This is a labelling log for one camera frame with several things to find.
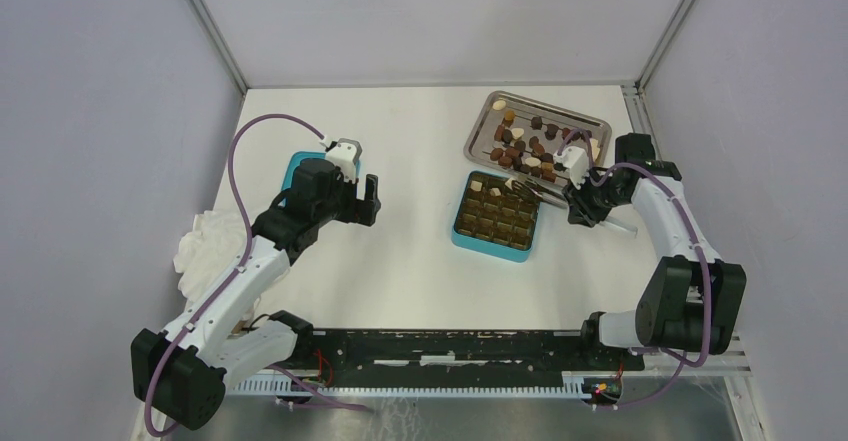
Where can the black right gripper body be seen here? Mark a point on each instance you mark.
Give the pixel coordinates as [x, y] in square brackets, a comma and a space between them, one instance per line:
[592, 201]

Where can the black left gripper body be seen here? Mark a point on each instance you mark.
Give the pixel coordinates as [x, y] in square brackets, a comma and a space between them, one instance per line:
[341, 206]

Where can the teal box lid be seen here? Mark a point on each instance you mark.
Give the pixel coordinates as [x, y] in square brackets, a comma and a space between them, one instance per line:
[304, 183]

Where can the white cloth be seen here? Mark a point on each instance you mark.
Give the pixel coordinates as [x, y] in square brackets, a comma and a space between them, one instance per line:
[205, 252]

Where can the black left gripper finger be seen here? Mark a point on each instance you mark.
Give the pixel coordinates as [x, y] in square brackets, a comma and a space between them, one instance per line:
[371, 188]
[366, 212]

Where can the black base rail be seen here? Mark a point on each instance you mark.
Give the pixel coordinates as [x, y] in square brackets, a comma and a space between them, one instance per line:
[419, 359]

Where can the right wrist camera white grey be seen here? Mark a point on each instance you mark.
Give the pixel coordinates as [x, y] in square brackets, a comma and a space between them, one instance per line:
[577, 163]

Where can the steel tray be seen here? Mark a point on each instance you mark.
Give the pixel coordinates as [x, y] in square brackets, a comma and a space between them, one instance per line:
[524, 137]

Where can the teal chocolate box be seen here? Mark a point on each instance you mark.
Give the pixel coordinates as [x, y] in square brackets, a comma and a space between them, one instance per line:
[494, 220]

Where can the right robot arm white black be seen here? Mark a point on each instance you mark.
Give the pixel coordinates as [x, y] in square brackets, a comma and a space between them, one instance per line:
[690, 305]

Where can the wrist camera white grey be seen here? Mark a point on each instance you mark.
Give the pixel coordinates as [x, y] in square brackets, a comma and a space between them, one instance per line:
[343, 153]
[577, 163]

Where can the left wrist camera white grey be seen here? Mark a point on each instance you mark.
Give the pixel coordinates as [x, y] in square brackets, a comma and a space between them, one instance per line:
[343, 153]

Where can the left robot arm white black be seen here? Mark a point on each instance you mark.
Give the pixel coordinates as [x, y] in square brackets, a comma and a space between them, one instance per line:
[182, 372]

